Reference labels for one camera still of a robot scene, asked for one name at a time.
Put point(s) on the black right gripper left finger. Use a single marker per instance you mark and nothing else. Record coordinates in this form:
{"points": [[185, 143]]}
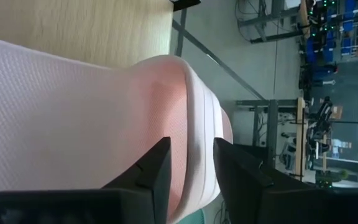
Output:
{"points": [[135, 202]]}

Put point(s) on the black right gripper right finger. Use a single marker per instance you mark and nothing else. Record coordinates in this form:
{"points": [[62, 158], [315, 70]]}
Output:
{"points": [[259, 205]]}

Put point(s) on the green foam slide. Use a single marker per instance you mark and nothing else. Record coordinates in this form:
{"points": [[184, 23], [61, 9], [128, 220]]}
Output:
{"points": [[193, 218]]}

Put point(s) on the pink foam slide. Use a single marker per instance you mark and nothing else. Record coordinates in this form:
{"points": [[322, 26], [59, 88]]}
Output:
{"points": [[73, 124]]}

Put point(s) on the black background robot arm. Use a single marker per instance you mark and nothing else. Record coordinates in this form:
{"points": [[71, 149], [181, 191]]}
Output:
{"points": [[322, 118]]}

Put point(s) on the wooden desk metal legs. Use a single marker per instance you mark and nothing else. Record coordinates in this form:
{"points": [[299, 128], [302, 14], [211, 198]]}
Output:
{"points": [[303, 15], [272, 130]]}

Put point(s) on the small plant white pot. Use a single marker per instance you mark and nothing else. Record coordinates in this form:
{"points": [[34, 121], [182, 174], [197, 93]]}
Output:
{"points": [[343, 174]]}

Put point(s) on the blue bin storage rack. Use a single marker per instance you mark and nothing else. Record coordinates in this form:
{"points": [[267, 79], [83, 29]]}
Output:
{"points": [[311, 49]]}

